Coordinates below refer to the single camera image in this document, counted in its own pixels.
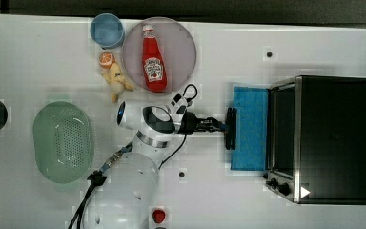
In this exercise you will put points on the small red strawberry toy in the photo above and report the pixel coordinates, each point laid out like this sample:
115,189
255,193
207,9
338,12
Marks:
158,215

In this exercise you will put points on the orange half toy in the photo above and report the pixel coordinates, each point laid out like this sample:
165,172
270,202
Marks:
106,59

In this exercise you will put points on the green oval colander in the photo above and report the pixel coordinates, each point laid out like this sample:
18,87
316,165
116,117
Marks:
62,142

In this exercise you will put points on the grey round plate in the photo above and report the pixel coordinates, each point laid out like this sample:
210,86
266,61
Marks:
175,44

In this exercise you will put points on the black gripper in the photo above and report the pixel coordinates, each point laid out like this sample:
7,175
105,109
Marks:
191,123

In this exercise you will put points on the peeled banana toy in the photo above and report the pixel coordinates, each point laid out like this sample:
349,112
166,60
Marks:
117,82

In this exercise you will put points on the black steel toaster oven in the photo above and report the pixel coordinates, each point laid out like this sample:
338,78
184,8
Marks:
306,135

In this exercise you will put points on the blue cup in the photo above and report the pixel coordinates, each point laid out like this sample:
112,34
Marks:
107,31

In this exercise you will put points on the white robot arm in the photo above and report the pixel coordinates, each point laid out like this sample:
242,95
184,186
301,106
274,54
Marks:
123,191

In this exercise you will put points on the red ketchup bottle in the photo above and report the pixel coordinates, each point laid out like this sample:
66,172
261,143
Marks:
152,61

